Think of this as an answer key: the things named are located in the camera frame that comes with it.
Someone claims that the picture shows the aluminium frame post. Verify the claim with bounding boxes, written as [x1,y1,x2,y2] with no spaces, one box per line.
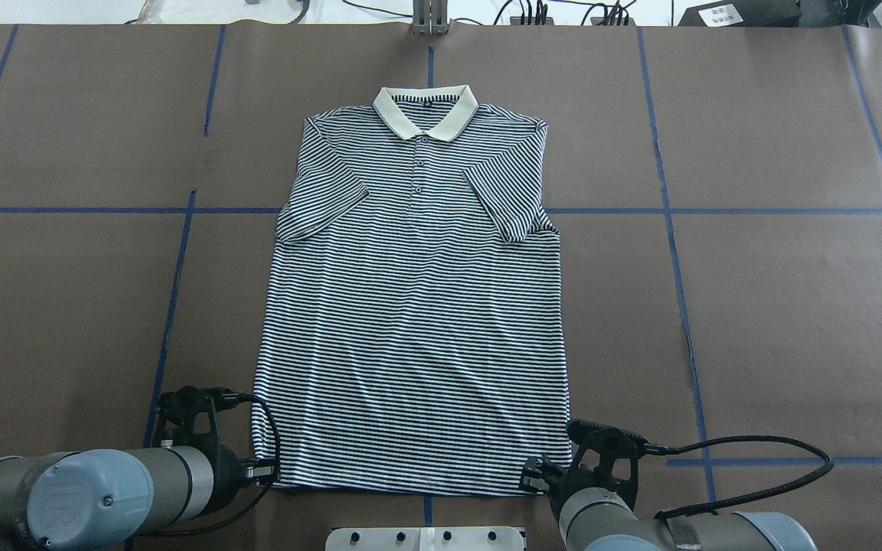
[412,0,450,36]

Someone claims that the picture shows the navy white striped polo shirt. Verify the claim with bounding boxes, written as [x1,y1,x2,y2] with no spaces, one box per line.
[251,85,573,497]

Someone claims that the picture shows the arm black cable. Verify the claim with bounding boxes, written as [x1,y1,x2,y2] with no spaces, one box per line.
[156,387,283,536]
[644,435,835,523]

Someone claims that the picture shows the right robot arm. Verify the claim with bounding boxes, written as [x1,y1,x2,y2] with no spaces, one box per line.
[518,419,835,550]

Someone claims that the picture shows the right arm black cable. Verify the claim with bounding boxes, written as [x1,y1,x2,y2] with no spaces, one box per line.
[644,435,835,523]

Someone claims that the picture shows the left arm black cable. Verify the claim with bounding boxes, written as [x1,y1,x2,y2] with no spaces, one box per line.
[156,387,283,536]

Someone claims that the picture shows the brown paper table cover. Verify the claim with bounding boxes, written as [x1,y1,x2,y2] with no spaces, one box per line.
[0,21,882,550]

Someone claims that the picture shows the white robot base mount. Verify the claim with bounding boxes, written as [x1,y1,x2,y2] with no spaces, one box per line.
[325,526,528,550]

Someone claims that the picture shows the black box with white label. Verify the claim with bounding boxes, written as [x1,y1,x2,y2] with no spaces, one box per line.
[676,1,802,28]

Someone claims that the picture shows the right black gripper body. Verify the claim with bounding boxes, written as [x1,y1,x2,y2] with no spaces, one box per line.
[539,419,650,498]

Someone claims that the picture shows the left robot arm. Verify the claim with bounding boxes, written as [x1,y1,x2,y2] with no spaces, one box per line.
[0,385,281,550]

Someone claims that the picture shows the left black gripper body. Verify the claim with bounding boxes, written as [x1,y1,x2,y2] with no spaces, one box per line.
[153,385,256,491]

